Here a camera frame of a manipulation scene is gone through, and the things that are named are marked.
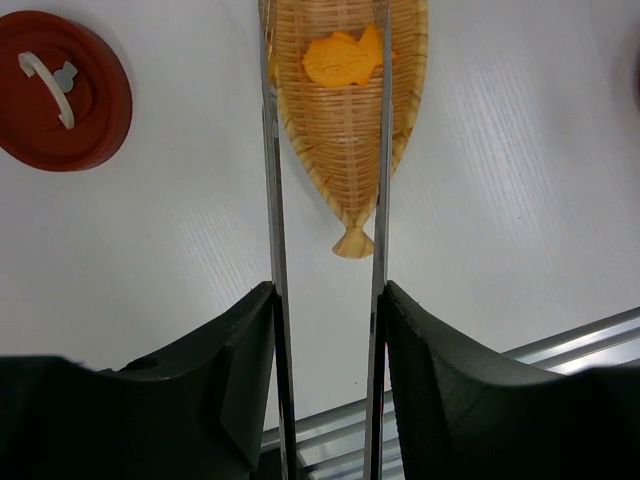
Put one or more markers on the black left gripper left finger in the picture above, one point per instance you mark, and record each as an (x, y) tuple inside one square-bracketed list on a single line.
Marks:
[(193, 409)]

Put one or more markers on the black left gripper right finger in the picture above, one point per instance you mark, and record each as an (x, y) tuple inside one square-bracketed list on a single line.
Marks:
[(464, 411)]

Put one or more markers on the orange fish-shaped cake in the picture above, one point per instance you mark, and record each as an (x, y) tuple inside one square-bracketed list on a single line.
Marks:
[(340, 60)]

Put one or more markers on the metal serving tongs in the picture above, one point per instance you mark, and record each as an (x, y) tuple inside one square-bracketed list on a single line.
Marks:
[(377, 330)]

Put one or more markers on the boat-shaped woven basket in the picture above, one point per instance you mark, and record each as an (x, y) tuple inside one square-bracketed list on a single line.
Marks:
[(335, 132)]

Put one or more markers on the red round lid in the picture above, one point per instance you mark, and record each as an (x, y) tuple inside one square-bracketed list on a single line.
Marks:
[(66, 101)]

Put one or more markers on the aluminium front rail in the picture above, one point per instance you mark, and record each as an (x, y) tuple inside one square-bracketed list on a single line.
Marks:
[(330, 445)]

